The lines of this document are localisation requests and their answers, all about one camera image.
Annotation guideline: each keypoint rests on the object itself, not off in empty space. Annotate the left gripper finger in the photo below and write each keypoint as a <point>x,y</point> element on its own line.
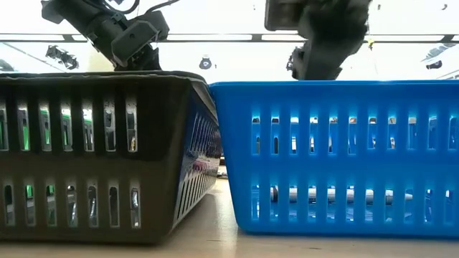
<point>147,62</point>

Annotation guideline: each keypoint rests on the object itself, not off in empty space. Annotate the black slotted plastic basket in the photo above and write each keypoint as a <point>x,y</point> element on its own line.
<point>157,161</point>

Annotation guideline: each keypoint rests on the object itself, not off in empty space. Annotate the round black ceiling device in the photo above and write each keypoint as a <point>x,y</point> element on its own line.
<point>205,63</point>

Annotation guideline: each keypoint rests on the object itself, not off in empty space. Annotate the black overhead beam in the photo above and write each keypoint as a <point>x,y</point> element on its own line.
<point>258,37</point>

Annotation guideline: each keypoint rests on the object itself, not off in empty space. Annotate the black ceiling light fixture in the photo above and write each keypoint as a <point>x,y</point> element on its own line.
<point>62,57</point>

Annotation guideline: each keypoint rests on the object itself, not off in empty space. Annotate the small dark ceiling device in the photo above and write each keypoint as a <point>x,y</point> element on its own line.
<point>434,65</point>

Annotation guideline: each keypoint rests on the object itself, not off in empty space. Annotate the blue slotted plastic basket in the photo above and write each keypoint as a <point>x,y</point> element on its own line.
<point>236,161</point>

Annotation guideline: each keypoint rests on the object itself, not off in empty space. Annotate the green slotted plastic basket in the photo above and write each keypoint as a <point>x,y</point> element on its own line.
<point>26,138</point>

